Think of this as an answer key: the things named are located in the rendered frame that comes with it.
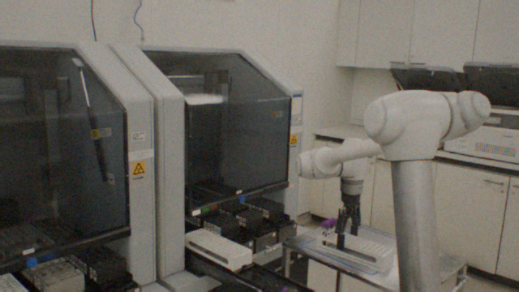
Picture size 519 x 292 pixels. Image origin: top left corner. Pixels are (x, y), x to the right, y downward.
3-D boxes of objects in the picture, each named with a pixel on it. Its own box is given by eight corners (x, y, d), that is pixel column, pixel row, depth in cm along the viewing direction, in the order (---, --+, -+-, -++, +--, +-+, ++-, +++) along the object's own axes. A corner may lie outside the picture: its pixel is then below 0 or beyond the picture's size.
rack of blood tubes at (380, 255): (315, 248, 183) (315, 234, 181) (327, 241, 190) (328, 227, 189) (382, 272, 164) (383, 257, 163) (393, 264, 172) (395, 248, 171)
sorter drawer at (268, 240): (164, 212, 240) (164, 196, 238) (184, 207, 250) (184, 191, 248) (263, 257, 192) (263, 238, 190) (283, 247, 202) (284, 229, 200)
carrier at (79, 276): (82, 287, 147) (81, 271, 146) (85, 289, 146) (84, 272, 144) (46, 301, 138) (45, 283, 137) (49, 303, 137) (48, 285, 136)
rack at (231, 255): (183, 248, 182) (183, 234, 181) (202, 242, 190) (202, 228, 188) (233, 274, 163) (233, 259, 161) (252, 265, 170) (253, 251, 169)
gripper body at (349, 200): (354, 196, 168) (352, 219, 170) (364, 191, 175) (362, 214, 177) (336, 192, 173) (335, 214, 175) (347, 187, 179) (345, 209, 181)
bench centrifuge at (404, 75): (371, 139, 380) (378, 63, 366) (406, 132, 423) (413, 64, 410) (435, 152, 341) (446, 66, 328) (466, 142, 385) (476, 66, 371)
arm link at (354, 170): (356, 173, 179) (327, 175, 175) (359, 135, 176) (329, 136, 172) (371, 180, 169) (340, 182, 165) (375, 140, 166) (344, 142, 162)
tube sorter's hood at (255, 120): (120, 188, 206) (116, 48, 193) (218, 167, 250) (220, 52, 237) (190, 218, 172) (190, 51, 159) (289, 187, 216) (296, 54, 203)
